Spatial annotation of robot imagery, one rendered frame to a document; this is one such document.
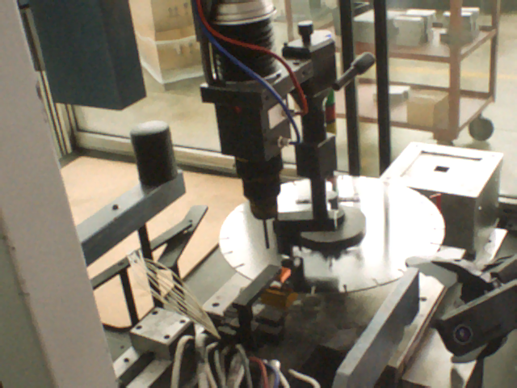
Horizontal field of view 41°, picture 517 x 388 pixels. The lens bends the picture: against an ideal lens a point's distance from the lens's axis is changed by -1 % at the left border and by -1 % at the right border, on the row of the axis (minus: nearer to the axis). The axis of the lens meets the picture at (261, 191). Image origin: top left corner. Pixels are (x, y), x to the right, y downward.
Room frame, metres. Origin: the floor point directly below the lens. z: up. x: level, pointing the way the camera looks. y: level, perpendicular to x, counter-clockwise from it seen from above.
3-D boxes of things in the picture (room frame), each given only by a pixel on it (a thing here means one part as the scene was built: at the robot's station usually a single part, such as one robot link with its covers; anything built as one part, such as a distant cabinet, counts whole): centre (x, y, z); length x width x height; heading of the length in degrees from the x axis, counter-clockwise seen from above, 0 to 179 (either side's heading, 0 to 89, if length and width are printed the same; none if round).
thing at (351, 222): (0.89, -0.09, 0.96); 0.11 x 0.11 x 0.03
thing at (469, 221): (1.13, -0.33, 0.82); 0.18 x 0.18 x 0.15; 56
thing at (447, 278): (0.75, -0.22, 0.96); 0.09 x 0.06 x 0.03; 37
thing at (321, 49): (0.81, -0.07, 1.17); 0.06 x 0.05 x 0.20; 137
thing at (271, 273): (0.73, 0.02, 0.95); 0.10 x 0.03 x 0.07; 146
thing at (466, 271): (0.70, -0.23, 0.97); 0.09 x 0.02 x 0.05; 37
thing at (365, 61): (0.82, -0.12, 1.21); 0.08 x 0.06 x 0.03; 146
